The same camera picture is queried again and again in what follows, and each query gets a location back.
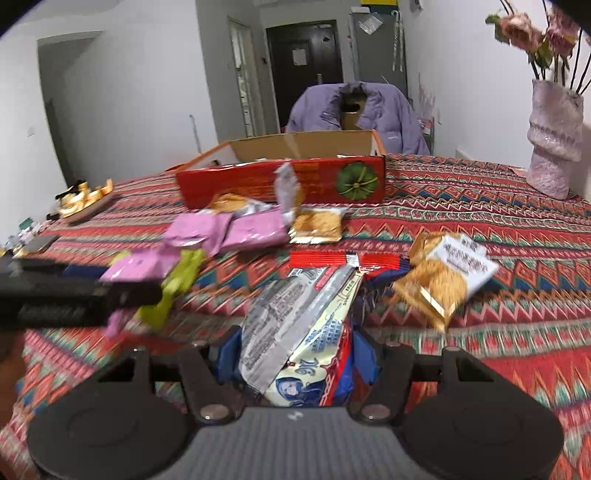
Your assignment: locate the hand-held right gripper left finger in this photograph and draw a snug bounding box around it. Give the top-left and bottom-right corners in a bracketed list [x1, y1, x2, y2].
[95, 325, 247, 425]

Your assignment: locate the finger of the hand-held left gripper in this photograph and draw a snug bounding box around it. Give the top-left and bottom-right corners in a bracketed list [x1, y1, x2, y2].
[28, 281, 163, 329]
[18, 258, 109, 283]

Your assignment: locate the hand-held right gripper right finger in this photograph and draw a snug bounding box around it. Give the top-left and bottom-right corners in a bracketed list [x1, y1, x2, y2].
[348, 330, 499, 425]

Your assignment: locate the silver blue snack bag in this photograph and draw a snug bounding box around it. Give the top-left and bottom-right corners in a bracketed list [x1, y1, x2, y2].
[238, 265, 370, 408]

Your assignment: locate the dark blue snack wrapper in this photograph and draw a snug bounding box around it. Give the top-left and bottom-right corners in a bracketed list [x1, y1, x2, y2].
[360, 270, 411, 289]

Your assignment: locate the green snack packet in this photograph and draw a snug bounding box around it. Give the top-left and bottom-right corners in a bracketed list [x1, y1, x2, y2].
[136, 249, 206, 329]

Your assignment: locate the red snack bar wrapper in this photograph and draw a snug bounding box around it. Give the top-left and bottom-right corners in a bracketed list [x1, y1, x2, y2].
[289, 250, 407, 273]

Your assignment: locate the gold oat cookie packet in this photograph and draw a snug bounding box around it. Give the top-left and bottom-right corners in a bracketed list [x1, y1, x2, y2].
[288, 206, 348, 244]
[392, 231, 499, 333]
[208, 193, 271, 217]

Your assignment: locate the white torn snack packet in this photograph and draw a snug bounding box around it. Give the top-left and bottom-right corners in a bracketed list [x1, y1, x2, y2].
[273, 162, 304, 222]

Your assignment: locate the red cardboard box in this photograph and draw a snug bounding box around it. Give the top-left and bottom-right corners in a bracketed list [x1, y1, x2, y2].
[174, 130, 387, 209]

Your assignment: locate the person's left forearm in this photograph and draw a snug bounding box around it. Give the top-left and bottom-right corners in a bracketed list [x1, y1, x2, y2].
[0, 332, 27, 409]

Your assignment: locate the black phone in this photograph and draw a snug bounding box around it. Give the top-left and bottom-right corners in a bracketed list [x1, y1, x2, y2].
[23, 234, 61, 254]

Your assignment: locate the wooden plate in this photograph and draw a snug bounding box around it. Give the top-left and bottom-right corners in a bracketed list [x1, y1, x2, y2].
[58, 191, 121, 222]

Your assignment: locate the pile of citrus peels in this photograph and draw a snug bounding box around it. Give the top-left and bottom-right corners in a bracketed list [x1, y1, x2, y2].
[55, 180, 114, 217]

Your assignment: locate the brown chair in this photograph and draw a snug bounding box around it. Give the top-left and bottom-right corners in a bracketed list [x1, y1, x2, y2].
[339, 90, 370, 132]

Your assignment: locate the purple puffer jacket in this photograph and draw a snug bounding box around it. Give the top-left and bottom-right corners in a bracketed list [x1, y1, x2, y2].
[286, 80, 431, 155]

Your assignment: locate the pink patterned bag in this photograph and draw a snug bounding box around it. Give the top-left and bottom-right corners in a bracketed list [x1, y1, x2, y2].
[416, 74, 437, 148]

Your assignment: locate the glass interior door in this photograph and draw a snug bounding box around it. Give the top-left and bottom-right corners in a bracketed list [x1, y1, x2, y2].
[227, 16, 259, 138]

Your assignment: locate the black entrance door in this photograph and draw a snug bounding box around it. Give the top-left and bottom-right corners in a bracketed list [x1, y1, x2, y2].
[265, 21, 345, 134]

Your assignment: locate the pink textured vase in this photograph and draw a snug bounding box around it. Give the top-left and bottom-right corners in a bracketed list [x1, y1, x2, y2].
[526, 78, 585, 200]

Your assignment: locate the grey refrigerator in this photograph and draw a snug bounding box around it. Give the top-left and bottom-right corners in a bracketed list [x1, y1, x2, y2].
[347, 8, 409, 100]

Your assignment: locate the white folded umbrella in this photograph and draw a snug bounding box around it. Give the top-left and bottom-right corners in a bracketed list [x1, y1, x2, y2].
[390, 11, 407, 72]

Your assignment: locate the bunch of pink roses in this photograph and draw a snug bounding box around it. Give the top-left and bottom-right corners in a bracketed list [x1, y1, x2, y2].
[485, 0, 591, 95]

